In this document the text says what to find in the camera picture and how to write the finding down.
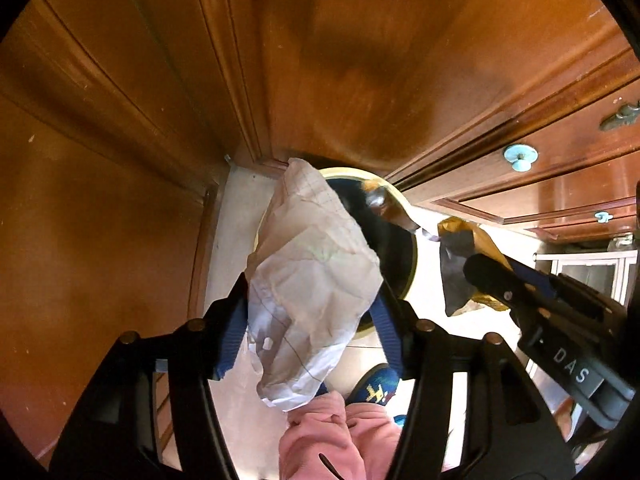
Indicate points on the person's pink pants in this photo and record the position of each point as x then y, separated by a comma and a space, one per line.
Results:
325, 435

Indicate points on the blue patterned slipper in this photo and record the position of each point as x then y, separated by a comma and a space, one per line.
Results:
372, 387
400, 420

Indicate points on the yellow rimmed trash bin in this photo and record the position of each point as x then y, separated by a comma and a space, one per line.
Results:
395, 250

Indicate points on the yellow foil packet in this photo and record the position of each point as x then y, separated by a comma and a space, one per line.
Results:
480, 240

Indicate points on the wooden cabinet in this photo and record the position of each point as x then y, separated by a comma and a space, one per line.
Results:
350, 60

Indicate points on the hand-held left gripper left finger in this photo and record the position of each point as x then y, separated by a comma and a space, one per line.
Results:
232, 330

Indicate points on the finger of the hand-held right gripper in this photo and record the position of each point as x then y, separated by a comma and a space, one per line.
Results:
542, 282
492, 277

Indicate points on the white metal frame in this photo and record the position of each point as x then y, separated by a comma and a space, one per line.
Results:
590, 257

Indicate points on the white paper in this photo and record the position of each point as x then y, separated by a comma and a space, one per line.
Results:
310, 280

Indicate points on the large teal cabinet knob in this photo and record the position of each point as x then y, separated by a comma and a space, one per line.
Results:
520, 156

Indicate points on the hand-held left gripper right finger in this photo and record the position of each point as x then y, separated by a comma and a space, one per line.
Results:
387, 330

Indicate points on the small teal cabinet knob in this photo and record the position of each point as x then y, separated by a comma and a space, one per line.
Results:
603, 217

